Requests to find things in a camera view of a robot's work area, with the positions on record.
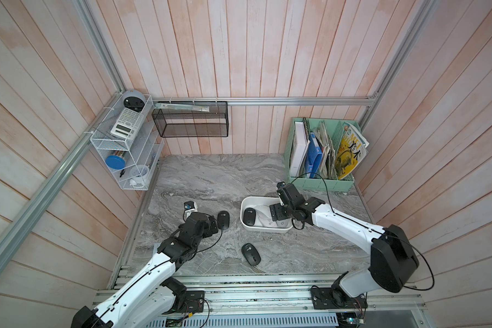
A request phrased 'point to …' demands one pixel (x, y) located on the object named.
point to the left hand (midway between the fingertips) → (204, 223)
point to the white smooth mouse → (264, 214)
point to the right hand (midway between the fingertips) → (279, 207)
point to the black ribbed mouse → (251, 253)
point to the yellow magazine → (352, 152)
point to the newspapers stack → (327, 167)
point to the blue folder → (313, 156)
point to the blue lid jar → (115, 162)
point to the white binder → (301, 144)
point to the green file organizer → (303, 182)
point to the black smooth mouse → (223, 220)
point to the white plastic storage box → (279, 226)
